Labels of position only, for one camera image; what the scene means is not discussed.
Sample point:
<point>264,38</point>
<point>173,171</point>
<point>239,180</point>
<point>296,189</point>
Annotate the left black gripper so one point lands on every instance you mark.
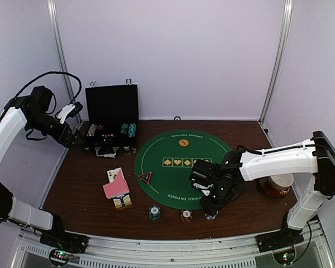
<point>66,142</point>

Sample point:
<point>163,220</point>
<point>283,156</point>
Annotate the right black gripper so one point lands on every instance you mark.
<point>211,209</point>

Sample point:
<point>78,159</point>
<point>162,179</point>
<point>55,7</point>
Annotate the blue pink chip stack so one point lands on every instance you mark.
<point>210,217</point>

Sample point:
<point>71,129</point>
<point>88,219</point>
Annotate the red black chip stack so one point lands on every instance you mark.
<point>186,216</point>

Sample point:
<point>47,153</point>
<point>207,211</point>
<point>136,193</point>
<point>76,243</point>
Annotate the orange round button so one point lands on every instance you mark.
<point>183,142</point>

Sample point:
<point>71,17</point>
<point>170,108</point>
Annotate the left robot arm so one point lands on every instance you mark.
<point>26,113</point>

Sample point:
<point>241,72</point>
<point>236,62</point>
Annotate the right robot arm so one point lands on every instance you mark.
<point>315,156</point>

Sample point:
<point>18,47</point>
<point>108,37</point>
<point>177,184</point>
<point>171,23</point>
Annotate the blue pink chips in case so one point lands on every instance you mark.
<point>91,130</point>

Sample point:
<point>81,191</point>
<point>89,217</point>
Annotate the dice row in case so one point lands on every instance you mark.
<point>108,135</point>

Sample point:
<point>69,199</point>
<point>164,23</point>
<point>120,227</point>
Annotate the black poker chip case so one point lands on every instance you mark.
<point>109,107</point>

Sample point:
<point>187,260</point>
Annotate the white patterned teacup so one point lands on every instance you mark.
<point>281,183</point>

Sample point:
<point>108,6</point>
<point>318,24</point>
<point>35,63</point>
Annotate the ace of spades card pack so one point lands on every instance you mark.
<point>112,174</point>

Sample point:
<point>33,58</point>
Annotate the teal chips in case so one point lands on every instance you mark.
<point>128,129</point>

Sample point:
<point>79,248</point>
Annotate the round green poker mat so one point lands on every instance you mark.
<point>171,165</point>

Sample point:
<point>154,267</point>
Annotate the pink backed card deck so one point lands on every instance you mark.
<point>116,188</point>

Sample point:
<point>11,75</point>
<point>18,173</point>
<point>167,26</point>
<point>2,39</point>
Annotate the blue green chip stack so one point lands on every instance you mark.
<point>154,213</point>

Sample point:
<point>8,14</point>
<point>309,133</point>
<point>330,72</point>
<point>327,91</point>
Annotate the black red triangular button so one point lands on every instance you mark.
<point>146,177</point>

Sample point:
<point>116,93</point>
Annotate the blue yellow card box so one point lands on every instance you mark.
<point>122,201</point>

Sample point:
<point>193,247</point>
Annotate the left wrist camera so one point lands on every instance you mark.
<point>68,111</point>

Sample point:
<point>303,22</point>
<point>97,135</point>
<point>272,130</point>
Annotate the right aluminium frame post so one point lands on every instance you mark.
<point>281,47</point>

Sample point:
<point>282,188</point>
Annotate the aluminium frame post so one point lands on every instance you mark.
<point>281,47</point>
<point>59,46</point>

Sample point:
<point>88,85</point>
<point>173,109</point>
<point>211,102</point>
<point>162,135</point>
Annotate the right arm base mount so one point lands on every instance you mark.
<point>280,239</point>

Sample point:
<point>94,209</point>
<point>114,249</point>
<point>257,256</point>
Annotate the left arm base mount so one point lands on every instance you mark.
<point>69,242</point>

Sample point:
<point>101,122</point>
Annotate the aluminium front rail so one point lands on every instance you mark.
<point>237,251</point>

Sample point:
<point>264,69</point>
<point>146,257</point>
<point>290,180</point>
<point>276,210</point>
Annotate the left aluminium frame post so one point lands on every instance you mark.
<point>59,46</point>

